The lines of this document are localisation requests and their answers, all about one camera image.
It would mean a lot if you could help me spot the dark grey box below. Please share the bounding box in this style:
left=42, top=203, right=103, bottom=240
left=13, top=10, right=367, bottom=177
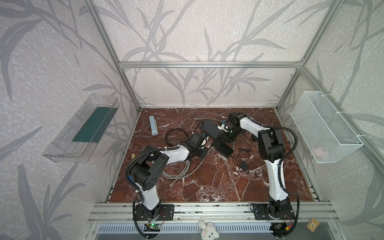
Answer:
left=203, top=120, right=224, bottom=140

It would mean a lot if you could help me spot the black network switch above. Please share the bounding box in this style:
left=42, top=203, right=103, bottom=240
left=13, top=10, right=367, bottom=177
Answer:
left=213, top=141, right=234, bottom=159

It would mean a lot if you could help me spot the black power adapter with cable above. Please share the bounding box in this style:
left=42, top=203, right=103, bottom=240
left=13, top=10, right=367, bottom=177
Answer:
left=237, top=134, right=258, bottom=172

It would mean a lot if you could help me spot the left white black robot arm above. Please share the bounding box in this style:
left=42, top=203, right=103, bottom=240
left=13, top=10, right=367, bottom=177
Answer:
left=124, top=133, right=208, bottom=212

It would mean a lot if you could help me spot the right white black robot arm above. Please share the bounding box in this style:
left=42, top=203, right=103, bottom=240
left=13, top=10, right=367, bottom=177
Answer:
left=216, top=113, right=297, bottom=219

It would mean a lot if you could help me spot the light blue rectangular block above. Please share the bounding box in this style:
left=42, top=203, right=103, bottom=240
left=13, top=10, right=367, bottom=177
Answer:
left=149, top=116, right=159, bottom=136

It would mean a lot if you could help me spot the white plush toy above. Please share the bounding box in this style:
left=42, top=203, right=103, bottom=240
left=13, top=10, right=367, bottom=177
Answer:
left=198, top=220, right=220, bottom=240

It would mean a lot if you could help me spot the pink object in basket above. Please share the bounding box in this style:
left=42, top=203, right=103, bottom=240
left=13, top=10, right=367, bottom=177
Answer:
left=312, top=147, right=328, bottom=158

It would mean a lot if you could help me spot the green lit controller board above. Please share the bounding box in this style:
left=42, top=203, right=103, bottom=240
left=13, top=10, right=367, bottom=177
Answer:
left=143, top=223, right=163, bottom=233

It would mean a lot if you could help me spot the coiled black cable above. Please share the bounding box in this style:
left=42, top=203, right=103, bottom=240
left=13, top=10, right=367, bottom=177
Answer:
left=164, top=128, right=193, bottom=148

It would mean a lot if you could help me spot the long grey thin cable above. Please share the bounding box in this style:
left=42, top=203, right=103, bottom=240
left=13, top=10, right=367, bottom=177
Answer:
left=194, top=116, right=226, bottom=124

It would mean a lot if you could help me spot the coiled grey ethernet cable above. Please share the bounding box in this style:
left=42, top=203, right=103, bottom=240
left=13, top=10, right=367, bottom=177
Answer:
left=161, top=146, right=215, bottom=188

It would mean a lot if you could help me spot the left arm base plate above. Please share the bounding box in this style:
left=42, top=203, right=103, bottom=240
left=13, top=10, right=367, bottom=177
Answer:
left=133, top=203, right=175, bottom=221

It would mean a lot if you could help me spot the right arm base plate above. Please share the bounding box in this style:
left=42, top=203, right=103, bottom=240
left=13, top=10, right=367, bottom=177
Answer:
left=250, top=203, right=296, bottom=221

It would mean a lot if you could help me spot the white wire mesh basket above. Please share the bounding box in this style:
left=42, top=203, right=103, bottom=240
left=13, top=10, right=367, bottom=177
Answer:
left=291, top=91, right=364, bottom=164

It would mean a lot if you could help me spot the clear acrylic wall shelf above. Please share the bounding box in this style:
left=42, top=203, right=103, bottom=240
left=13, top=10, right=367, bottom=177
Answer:
left=43, top=94, right=120, bottom=163

